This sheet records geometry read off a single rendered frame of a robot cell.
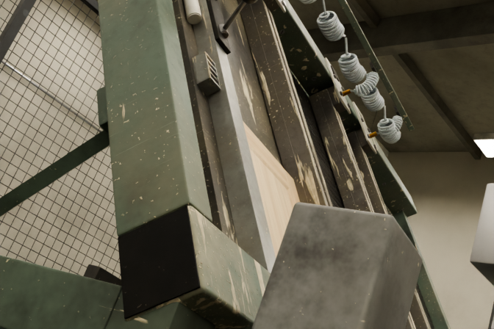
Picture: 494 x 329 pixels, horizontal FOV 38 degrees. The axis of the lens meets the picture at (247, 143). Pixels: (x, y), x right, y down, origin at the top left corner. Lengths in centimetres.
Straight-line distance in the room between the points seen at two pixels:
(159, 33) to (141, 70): 7
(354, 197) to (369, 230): 140
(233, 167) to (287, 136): 47
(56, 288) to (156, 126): 25
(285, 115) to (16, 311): 91
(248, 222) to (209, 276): 31
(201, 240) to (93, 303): 15
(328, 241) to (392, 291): 8
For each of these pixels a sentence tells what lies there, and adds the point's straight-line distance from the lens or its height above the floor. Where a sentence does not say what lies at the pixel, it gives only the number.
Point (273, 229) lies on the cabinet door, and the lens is 129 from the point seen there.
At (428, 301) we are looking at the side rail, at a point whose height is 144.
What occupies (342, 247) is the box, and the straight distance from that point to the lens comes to 76.
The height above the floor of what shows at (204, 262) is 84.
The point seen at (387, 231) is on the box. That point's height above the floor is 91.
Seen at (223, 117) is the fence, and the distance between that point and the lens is 127.
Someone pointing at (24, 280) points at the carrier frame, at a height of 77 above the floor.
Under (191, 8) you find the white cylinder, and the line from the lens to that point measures 145.
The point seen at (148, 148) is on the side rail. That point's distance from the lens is 96.
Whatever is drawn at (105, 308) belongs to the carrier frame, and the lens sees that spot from 89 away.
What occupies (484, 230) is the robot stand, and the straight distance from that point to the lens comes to 76.
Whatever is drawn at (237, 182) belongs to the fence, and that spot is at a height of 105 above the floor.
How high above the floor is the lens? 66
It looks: 22 degrees up
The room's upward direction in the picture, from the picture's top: 21 degrees clockwise
